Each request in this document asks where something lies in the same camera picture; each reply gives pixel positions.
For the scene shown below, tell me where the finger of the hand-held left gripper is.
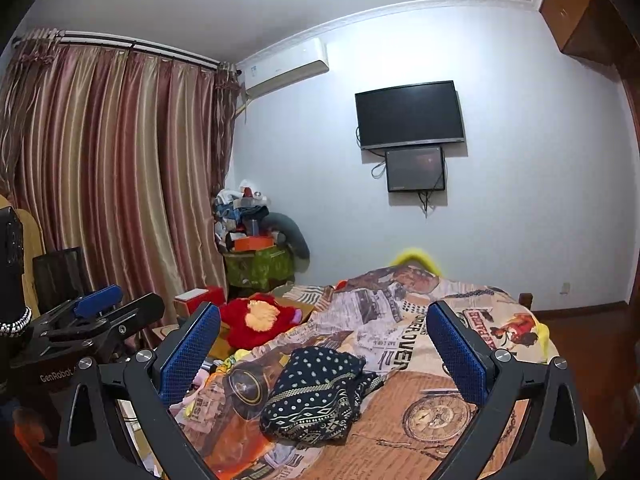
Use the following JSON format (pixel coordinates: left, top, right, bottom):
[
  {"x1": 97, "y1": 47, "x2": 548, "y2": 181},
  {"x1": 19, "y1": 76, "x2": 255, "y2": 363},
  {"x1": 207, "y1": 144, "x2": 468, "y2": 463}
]
[
  {"x1": 37, "y1": 284, "x2": 124, "y2": 331},
  {"x1": 85, "y1": 292, "x2": 166, "y2": 356}
]

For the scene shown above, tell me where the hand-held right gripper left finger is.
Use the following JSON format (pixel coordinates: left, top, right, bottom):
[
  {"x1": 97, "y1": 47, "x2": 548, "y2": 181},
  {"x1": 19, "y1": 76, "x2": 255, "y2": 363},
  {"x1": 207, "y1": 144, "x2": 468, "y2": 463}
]
[{"x1": 57, "y1": 301, "x2": 226, "y2": 480}]

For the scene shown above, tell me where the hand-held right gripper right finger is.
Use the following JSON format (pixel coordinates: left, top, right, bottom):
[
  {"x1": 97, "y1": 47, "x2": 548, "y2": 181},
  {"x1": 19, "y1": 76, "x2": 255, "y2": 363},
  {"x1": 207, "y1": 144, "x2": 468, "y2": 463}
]
[{"x1": 425, "y1": 301, "x2": 586, "y2": 480}]

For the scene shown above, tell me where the navy patterned hooded jacket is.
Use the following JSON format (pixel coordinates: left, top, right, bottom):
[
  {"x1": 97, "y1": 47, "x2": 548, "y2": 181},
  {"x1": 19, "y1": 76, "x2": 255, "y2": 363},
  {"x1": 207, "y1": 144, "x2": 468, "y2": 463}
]
[{"x1": 259, "y1": 346, "x2": 385, "y2": 445}]

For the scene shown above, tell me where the pile of clothes and bags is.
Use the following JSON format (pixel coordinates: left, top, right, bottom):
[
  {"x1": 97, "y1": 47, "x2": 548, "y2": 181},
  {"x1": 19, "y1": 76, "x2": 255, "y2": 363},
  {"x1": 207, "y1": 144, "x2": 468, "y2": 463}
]
[{"x1": 212, "y1": 179, "x2": 273, "y2": 253}]

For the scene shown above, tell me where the black chair back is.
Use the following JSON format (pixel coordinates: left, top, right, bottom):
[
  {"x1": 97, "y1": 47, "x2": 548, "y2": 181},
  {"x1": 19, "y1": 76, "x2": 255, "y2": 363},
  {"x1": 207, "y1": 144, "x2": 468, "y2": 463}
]
[{"x1": 32, "y1": 247, "x2": 87, "y2": 313}]

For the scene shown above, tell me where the red box with white lid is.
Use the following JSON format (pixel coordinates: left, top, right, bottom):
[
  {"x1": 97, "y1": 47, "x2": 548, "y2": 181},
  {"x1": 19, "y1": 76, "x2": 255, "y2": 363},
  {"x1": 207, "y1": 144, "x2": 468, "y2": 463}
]
[{"x1": 174, "y1": 285, "x2": 226, "y2": 317}]

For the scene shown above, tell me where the red plush toy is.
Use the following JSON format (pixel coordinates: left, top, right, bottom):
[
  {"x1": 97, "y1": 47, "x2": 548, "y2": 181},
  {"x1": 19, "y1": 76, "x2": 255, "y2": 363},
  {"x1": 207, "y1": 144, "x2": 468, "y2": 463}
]
[{"x1": 220, "y1": 294, "x2": 303, "y2": 350}]

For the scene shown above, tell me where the printed blanket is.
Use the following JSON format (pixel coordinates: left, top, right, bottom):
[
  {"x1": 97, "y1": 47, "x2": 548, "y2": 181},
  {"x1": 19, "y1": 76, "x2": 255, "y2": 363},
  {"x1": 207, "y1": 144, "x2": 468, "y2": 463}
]
[{"x1": 170, "y1": 265, "x2": 606, "y2": 480}]

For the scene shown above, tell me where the tan chair back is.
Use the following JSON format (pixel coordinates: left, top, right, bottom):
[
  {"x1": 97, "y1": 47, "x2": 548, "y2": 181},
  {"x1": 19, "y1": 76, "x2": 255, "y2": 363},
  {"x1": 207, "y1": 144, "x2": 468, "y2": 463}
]
[{"x1": 12, "y1": 206, "x2": 47, "y2": 306}]

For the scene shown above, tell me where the yellow cushion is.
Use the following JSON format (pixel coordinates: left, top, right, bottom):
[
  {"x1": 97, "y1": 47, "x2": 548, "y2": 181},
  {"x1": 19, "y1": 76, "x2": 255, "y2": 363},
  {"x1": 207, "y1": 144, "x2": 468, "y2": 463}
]
[{"x1": 390, "y1": 247, "x2": 446, "y2": 277}]

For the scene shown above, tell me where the green patterned box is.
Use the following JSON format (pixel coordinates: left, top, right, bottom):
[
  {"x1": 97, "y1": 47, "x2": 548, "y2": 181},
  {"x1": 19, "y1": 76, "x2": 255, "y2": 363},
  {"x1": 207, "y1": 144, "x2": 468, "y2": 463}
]
[{"x1": 222, "y1": 247, "x2": 296, "y2": 293}]

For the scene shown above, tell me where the striped red-brown curtain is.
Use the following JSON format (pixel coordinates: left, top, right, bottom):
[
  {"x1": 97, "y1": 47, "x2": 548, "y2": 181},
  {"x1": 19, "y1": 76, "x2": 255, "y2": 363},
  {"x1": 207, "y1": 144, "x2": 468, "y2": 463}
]
[{"x1": 0, "y1": 35, "x2": 246, "y2": 351}]

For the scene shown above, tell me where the orange box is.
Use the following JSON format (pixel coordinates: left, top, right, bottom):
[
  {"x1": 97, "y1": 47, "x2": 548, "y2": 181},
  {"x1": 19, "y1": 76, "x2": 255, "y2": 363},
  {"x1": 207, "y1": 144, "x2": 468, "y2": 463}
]
[{"x1": 232, "y1": 235, "x2": 276, "y2": 253}]

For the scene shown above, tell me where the grey bolster pillow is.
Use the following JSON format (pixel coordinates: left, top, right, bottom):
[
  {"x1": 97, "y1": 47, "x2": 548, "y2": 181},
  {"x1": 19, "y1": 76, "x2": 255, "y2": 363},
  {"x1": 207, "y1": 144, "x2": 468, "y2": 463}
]
[{"x1": 265, "y1": 212, "x2": 311, "y2": 262}]

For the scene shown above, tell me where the curtain rod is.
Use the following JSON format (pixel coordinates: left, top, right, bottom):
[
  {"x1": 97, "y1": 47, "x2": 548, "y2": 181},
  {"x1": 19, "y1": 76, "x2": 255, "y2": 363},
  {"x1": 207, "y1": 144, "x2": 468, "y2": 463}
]
[{"x1": 15, "y1": 30, "x2": 223, "y2": 68}]

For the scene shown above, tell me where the white air conditioner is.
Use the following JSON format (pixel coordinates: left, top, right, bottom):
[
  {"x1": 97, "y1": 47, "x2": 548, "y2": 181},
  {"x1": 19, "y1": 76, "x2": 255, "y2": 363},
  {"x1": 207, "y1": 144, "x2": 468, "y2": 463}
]
[{"x1": 237, "y1": 37, "x2": 331, "y2": 100}]

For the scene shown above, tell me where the wooden wardrobe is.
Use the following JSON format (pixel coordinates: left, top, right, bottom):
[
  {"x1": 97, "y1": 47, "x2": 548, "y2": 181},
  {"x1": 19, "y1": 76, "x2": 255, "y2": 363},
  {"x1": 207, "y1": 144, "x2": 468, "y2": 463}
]
[{"x1": 539, "y1": 0, "x2": 640, "y2": 281}]

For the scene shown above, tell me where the black and white braided cable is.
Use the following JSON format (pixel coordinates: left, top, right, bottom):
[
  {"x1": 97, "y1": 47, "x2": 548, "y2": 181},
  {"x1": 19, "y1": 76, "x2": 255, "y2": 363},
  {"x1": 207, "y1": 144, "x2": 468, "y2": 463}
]
[{"x1": 0, "y1": 305, "x2": 33, "y2": 337}]

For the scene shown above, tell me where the small black wall monitor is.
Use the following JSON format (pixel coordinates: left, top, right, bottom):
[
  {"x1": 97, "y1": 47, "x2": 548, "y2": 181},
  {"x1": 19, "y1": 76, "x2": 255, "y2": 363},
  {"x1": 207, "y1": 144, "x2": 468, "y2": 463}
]
[{"x1": 385, "y1": 146, "x2": 447, "y2": 193}]

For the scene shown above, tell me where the large black wall television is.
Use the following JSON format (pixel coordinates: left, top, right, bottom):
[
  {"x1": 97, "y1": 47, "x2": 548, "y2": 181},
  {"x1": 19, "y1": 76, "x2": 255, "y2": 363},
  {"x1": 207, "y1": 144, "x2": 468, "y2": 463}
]
[{"x1": 355, "y1": 80, "x2": 467, "y2": 151}]

